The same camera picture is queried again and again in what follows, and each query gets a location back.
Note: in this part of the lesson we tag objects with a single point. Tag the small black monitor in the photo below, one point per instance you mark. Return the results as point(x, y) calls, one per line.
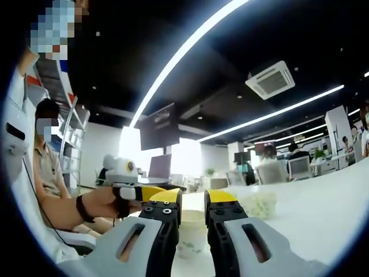
point(240, 157)

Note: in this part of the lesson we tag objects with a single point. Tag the large black display screen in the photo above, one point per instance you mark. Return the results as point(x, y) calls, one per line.
point(160, 128)

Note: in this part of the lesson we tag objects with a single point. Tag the white ceiling air conditioner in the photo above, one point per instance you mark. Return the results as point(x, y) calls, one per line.
point(271, 80)

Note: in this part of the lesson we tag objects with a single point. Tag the dark red wall screen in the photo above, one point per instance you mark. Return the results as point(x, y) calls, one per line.
point(261, 145)

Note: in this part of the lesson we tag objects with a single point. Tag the green potted plant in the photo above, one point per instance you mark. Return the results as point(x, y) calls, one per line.
point(319, 153)
point(210, 172)

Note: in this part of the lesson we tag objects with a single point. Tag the black wristband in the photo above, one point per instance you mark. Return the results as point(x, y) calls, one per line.
point(82, 209)

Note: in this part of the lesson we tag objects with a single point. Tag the long curved ceiling light strip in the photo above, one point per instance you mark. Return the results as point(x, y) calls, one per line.
point(184, 48)

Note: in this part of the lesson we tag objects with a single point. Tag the white mesh office chair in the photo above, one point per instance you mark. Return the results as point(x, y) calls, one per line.
point(272, 173)
point(299, 168)

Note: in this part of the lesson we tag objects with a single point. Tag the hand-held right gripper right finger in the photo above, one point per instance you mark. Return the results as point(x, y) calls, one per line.
point(219, 228)

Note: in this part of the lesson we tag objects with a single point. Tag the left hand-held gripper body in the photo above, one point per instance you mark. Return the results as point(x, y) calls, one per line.
point(119, 173)

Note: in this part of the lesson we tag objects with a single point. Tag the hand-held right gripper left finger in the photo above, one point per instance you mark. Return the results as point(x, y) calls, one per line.
point(170, 228)

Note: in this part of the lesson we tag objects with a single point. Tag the open laptop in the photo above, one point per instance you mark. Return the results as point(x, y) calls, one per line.
point(160, 167)

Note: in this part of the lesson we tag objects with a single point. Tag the white low cabinet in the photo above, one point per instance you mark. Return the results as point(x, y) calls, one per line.
point(219, 183)

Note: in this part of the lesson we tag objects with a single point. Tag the green-print white paper cup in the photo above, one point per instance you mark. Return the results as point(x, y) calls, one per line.
point(190, 228)

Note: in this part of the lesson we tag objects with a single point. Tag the person's left hand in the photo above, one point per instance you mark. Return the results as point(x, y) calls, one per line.
point(103, 205)

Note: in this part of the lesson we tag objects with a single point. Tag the white table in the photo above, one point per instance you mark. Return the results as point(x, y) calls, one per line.
point(302, 219)

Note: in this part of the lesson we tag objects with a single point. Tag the white chest device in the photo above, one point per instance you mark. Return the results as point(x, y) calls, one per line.
point(17, 147)

